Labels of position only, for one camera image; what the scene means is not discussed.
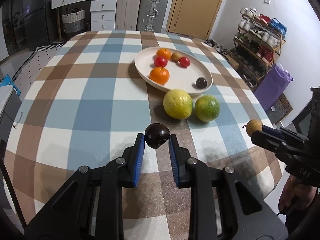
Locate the small tan longan fruit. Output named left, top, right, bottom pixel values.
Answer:
left=243, top=119, right=263, bottom=137

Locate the dark plum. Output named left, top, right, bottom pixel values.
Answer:
left=195, top=77, right=208, bottom=89
left=144, top=123, right=170, bottom=149

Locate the orange tangerine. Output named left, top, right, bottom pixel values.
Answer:
left=156, top=48, right=171, bottom=60
left=149, top=67, right=170, bottom=85

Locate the red tomato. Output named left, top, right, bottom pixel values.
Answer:
left=178, top=57, right=190, bottom=68
left=154, top=56, right=168, bottom=67

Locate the brown kiwi fruit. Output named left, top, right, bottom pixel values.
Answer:
left=171, top=52, right=182, bottom=62

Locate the right hand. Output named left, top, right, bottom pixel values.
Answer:
left=278, top=175, right=317, bottom=214

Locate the purple bag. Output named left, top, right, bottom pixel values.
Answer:
left=253, top=63, right=293, bottom=111

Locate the yellow-green round fruit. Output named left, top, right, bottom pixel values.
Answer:
left=163, top=89, right=193, bottom=120

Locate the green round fruit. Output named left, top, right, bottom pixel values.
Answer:
left=195, top=95, right=220, bottom=122

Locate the dark plum in plate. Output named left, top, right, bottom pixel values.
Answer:
left=195, top=77, right=208, bottom=89

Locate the cream round plate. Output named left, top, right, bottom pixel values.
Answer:
left=134, top=47, right=213, bottom=96

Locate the wooden shoe rack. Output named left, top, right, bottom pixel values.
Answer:
left=229, top=7, right=287, bottom=91

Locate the red tomato in plate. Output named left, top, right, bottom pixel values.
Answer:
left=178, top=57, right=190, bottom=68

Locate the white perforated mat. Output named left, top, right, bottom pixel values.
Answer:
left=12, top=43, right=64, bottom=101

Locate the silver suitcase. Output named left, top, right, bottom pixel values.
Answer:
left=137, top=0, right=168, bottom=33

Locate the woven laundry basket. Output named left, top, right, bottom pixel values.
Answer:
left=62, top=9, right=86, bottom=34

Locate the wooden door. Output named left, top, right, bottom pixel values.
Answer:
left=167, top=0, right=222, bottom=40

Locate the beige suitcase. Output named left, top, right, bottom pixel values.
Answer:
left=115, top=0, right=140, bottom=30

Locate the white drawer desk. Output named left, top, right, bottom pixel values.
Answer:
left=50, top=0, right=117, bottom=31

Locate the black refrigerator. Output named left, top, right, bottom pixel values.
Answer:
left=1, top=0, right=59, bottom=55

